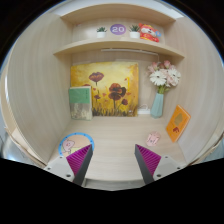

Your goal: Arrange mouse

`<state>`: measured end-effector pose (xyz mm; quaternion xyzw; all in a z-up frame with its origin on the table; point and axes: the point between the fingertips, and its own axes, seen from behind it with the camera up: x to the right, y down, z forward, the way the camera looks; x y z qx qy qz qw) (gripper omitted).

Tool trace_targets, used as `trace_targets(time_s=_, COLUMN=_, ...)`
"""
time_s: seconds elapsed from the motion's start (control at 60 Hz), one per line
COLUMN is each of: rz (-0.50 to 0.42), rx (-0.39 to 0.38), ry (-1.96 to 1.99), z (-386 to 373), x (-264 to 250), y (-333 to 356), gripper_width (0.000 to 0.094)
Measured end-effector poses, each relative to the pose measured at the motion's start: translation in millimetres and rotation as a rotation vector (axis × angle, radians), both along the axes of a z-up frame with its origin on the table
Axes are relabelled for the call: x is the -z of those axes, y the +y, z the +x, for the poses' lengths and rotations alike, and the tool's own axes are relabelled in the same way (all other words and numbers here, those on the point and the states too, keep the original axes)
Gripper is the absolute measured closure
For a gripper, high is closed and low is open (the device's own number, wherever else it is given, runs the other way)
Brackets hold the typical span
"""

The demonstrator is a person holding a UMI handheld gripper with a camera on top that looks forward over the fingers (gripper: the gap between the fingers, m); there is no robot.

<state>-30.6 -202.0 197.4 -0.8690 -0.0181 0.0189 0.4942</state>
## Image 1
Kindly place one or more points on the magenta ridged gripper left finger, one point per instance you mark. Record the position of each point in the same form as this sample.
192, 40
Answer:
79, 162

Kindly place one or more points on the white potted plant right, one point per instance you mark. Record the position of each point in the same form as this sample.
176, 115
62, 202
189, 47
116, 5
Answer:
134, 31

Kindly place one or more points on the beige patterned box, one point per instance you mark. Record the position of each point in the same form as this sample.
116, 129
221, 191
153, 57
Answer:
81, 111

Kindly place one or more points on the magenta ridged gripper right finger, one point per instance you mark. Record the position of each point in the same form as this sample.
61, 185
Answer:
148, 162

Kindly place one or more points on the yellow poppy flower painting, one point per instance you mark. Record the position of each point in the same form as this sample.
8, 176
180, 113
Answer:
114, 86

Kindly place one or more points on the white potted plant left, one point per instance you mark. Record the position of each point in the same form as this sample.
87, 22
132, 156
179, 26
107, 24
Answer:
101, 32

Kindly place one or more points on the white light bar under shelf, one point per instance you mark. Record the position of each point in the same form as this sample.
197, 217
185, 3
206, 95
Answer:
130, 50

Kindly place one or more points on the light blue ribbed vase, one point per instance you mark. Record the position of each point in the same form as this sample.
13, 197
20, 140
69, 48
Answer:
157, 106

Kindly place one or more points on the round blue-rimmed pig mouse pad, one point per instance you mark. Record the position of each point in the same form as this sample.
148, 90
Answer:
73, 142

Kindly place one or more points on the red plush toy figure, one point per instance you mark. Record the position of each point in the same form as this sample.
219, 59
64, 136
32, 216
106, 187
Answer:
147, 32

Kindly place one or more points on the white potted plant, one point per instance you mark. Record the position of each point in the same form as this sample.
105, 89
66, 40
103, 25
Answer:
101, 32
134, 31

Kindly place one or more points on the green book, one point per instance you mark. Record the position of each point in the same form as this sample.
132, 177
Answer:
80, 94

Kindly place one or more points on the pink and white flower bouquet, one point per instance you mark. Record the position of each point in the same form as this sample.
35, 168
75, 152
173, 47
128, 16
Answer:
163, 75

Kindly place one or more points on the white power adapter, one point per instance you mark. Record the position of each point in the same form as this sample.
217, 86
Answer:
143, 109

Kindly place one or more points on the orange booklet leaning on wall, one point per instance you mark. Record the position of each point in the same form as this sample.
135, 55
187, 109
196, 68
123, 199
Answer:
178, 122

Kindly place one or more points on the purple round number sign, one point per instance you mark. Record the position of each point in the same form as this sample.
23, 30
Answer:
118, 29

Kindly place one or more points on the wooden wall shelf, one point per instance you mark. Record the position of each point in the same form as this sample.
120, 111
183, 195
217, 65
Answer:
120, 43

